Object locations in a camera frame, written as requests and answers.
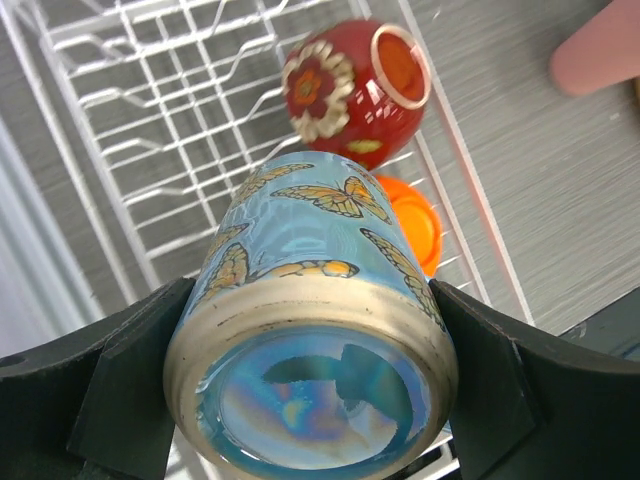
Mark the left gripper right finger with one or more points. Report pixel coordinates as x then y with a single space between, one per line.
531 405

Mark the red patterned cup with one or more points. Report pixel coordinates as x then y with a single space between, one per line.
358 89

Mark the orange bowl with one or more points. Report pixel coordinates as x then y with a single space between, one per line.
419 222

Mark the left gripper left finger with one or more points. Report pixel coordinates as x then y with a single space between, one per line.
90 404

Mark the pink cup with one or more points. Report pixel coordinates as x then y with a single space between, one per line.
601 53

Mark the white wire dish rack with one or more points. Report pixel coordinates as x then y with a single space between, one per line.
132 124

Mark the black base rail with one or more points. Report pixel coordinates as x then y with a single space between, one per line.
614 330

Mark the blue patterned bowl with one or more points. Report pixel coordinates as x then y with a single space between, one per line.
311 346

